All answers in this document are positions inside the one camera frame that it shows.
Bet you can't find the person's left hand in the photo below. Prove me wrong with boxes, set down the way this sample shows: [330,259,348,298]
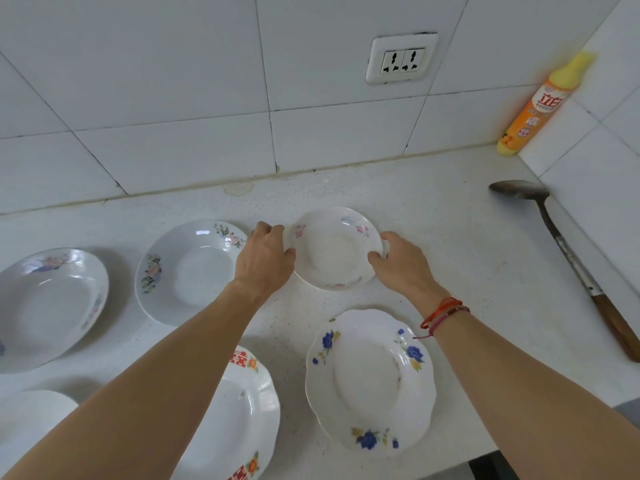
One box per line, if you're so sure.
[233,221,297,303]

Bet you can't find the person's right hand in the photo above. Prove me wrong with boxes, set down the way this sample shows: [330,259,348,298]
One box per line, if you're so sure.
[367,231,451,319]

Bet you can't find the white plate faint pink print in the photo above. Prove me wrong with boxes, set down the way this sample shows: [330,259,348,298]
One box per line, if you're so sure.
[283,206,389,291]

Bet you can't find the white plate pink green flowers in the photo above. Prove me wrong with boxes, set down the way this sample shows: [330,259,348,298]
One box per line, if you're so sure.
[172,344,281,480]
[135,219,249,327]

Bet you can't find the white plate blue print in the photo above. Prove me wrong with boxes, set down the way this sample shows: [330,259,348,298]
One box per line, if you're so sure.
[305,308,437,451]

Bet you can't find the white plate blue orange flowers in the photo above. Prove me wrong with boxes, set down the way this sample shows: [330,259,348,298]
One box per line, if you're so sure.
[0,248,110,374]

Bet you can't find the white plate red fruit print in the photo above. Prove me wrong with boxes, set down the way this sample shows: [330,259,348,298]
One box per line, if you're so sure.
[0,390,79,461]

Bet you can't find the person's right forearm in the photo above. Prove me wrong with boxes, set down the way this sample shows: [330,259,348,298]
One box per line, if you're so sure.
[429,309,640,480]

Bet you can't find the person's left forearm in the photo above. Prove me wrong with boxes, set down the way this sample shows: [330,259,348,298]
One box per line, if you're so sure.
[0,282,261,480]

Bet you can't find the white speckled countertop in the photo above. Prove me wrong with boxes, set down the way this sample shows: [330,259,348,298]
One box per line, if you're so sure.
[0,144,640,480]

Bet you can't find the yellow orange bottle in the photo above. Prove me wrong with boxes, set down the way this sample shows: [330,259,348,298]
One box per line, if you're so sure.
[496,51,596,157]

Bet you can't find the red string bracelet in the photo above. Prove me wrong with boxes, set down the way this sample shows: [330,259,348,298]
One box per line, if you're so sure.
[413,297,471,341]

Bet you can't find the metal spatula wooden handle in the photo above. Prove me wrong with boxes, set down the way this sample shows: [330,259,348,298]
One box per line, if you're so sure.
[489,179,640,364]

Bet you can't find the white wall socket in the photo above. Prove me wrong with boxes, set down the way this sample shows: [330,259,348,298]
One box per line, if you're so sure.
[365,32,439,86]

